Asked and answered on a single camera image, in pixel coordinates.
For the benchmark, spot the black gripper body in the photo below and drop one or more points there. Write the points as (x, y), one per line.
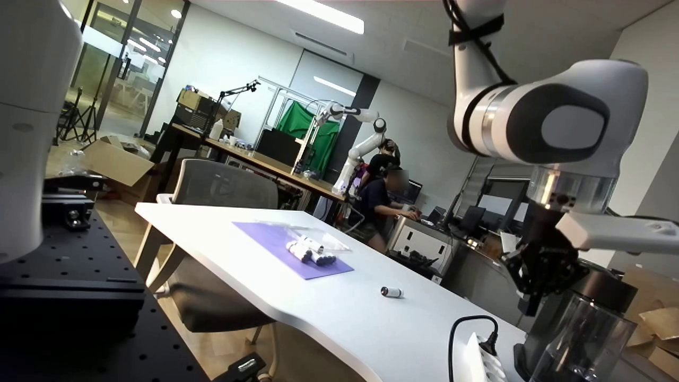
(543, 259)

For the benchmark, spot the white vial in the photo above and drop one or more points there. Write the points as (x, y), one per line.
(390, 294)

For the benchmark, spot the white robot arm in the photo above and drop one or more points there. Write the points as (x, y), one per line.
(570, 131)

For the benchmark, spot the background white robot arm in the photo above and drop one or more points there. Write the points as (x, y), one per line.
(359, 148)

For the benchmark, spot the clear plastic container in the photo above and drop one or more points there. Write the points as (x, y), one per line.
(311, 247)

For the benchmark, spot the black glass appliance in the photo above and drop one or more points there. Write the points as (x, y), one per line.
(578, 335)

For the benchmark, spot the white power strip on table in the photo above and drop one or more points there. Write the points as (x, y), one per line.
(480, 366)

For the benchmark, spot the person in black shirt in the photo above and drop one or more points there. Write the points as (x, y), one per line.
(378, 208)

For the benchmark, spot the purple mat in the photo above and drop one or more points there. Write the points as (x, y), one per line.
(271, 239)

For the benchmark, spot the wooden background desk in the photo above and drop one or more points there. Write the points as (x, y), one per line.
(178, 137)

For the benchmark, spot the cardboard box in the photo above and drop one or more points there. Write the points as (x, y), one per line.
(111, 161)

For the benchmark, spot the black perforated breadboard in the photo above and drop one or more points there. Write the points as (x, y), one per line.
(73, 310)

